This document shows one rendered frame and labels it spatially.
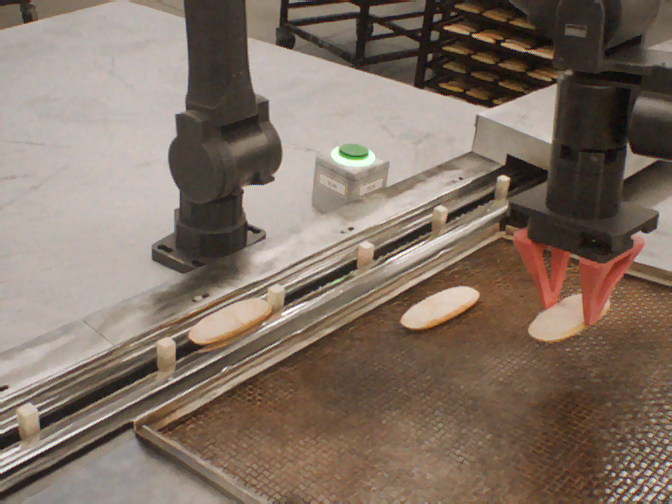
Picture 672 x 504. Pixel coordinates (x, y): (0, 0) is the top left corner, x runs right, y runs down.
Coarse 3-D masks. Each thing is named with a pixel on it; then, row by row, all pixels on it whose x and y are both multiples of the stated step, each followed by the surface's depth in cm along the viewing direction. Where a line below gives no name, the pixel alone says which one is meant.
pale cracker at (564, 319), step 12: (564, 300) 75; (576, 300) 75; (552, 312) 73; (564, 312) 73; (576, 312) 73; (540, 324) 72; (552, 324) 72; (564, 324) 72; (576, 324) 72; (540, 336) 71; (552, 336) 71; (564, 336) 71
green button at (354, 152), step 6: (348, 144) 113; (354, 144) 113; (342, 150) 111; (348, 150) 112; (354, 150) 112; (360, 150) 112; (366, 150) 112; (342, 156) 111; (348, 156) 110; (354, 156) 110; (360, 156) 111; (366, 156) 111
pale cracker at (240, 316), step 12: (252, 300) 90; (264, 300) 90; (216, 312) 87; (228, 312) 87; (240, 312) 87; (252, 312) 87; (264, 312) 88; (204, 324) 85; (216, 324) 85; (228, 324) 85; (240, 324) 86; (252, 324) 87; (192, 336) 84; (204, 336) 84; (216, 336) 84; (228, 336) 85
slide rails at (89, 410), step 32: (480, 192) 117; (512, 192) 118; (416, 224) 108; (448, 224) 109; (352, 256) 100; (384, 256) 101; (288, 288) 93; (320, 288) 94; (64, 384) 77; (96, 384) 78; (0, 416) 73
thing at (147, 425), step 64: (448, 256) 94; (512, 256) 94; (576, 256) 93; (320, 320) 81; (384, 320) 83; (512, 320) 82; (640, 320) 81; (384, 384) 73; (448, 384) 72; (576, 384) 72; (256, 448) 65; (320, 448) 65; (384, 448) 65; (512, 448) 64; (576, 448) 64
